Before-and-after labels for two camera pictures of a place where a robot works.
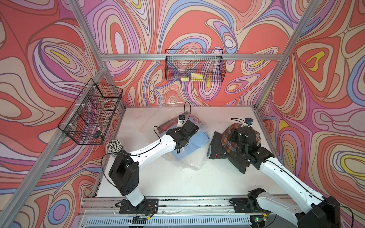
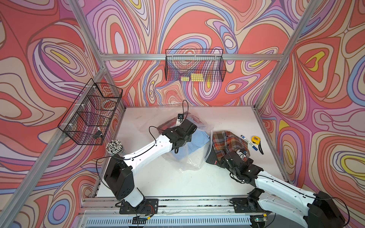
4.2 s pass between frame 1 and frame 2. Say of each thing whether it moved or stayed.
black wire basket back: stayed
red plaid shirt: moved
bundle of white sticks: stayed
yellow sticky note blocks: stayed
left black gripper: stayed
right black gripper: moved
